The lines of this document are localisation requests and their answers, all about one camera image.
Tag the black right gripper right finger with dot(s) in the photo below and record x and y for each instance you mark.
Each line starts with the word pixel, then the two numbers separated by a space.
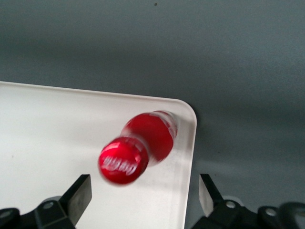
pixel 214 205

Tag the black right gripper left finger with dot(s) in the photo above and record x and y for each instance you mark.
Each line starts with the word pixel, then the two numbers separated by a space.
pixel 71 202

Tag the red coke bottle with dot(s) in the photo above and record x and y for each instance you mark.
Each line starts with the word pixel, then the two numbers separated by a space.
pixel 140 148

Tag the beige plastic tray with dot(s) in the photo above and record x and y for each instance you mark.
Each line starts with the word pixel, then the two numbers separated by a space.
pixel 59 133

